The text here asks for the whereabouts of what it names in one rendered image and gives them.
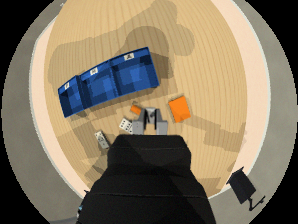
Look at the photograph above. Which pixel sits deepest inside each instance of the blue rack of bins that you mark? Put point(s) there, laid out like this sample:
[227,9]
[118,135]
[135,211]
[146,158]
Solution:
[134,73]

